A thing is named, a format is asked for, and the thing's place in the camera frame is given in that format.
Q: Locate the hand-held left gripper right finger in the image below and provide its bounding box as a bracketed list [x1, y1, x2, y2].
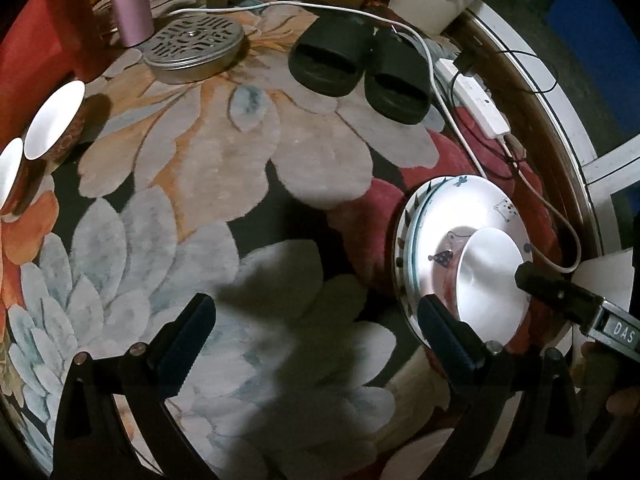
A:
[417, 294, 588, 480]

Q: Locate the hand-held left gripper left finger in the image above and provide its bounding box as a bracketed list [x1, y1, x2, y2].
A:
[52, 292, 217, 480]

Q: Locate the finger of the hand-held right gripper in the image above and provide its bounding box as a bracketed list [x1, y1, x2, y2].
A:
[515, 260, 602, 332]

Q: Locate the white bowl brown outside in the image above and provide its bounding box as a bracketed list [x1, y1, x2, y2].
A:
[0, 137, 40, 219]
[442, 227, 533, 350]
[24, 80, 87, 162]

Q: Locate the white bear print plate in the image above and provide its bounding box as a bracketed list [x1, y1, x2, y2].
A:
[409, 176, 533, 347]
[391, 175, 481, 347]

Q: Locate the person's right hand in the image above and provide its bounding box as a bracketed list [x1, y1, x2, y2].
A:
[581, 341, 640, 417]

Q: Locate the white paper sheet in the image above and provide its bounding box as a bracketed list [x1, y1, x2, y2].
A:
[574, 252, 637, 313]

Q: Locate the white power strip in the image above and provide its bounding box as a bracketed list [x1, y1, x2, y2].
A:
[434, 57, 512, 139]

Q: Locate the floral rug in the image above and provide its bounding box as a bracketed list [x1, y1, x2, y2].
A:
[0, 0, 596, 480]

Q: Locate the black charger plug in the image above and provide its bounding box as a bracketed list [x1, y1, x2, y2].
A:
[452, 50, 484, 79]

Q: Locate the black slipper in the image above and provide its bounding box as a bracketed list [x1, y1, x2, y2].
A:
[364, 27, 432, 125]
[288, 14, 376, 97]

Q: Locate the round perforated metal tin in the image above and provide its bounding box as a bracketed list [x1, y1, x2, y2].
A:
[144, 16, 246, 85]

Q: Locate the pink bottle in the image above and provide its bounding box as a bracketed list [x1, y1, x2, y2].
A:
[102, 0, 156, 49]

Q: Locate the white door frame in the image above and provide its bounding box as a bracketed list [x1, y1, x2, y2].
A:
[467, 0, 640, 201]

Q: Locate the black cable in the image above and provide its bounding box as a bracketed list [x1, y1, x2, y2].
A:
[449, 49, 559, 173]

